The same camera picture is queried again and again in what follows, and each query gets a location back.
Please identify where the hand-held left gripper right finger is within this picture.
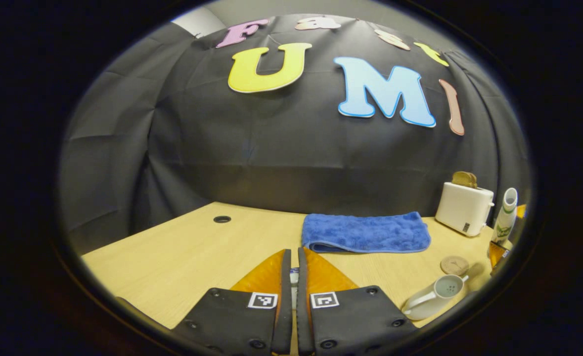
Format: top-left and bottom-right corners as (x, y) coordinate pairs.
(297, 247), (418, 356)

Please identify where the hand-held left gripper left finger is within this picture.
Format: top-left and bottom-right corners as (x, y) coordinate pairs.
(173, 249), (293, 356)

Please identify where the white plastic water bottle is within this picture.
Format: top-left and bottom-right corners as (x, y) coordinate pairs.
(492, 187), (518, 244)

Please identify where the round wooden coaster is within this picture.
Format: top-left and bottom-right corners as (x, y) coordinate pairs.
(440, 256), (470, 276)

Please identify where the white toaster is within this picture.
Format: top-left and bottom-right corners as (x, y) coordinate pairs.
(435, 182), (495, 237)

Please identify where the blue towel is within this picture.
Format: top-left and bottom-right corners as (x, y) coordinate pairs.
(301, 212), (432, 254)

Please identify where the black backdrop cloth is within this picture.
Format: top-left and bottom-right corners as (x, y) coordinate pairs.
(59, 14), (529, 255)

